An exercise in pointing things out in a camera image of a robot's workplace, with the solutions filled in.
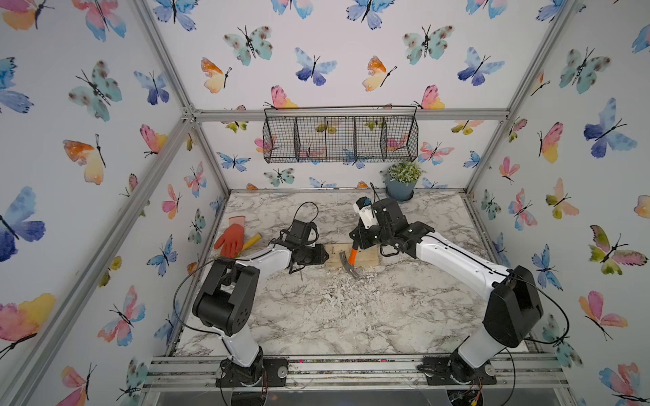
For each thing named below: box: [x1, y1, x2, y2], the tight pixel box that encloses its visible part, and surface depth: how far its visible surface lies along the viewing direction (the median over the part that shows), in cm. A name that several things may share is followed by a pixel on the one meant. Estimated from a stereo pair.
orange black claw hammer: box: [339, 247, 360, 280], surface depth 90 cm
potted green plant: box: [385, 161, 424, 203], surface depth 110 cm
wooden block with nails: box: [324, 243, 380, 269], surface depth 96 cm
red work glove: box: [213, 215, 246, 259], surface depth 104 cm
